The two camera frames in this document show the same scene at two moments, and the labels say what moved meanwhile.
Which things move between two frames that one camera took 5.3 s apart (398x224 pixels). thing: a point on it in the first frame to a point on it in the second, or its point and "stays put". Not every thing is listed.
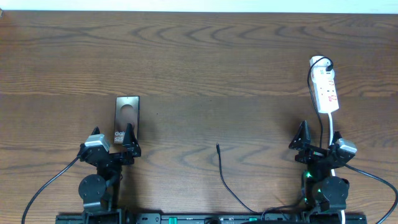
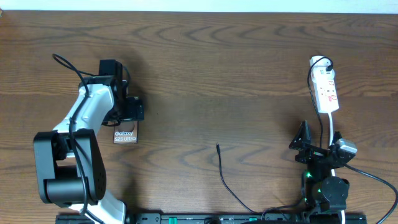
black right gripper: x=312 y=154 stays put
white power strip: x=324 y=85 stays put
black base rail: x=211 y=218 stays put
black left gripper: x=132 y=148 to x=135 y=111
